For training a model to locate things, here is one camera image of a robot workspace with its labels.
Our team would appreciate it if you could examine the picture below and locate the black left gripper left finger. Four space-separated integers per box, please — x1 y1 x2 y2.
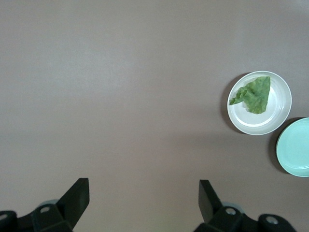
31 178 90 232

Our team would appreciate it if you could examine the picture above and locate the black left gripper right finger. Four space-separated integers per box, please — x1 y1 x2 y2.
195 179 243 232

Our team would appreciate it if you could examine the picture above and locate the green lettuce leaf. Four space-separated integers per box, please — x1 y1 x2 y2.
228 76 271 115

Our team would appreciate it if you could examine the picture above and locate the pale green round plate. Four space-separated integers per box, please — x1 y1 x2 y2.
276 117 309 177

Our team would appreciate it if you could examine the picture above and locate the beige round plate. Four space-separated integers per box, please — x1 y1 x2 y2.
227 71 293 135

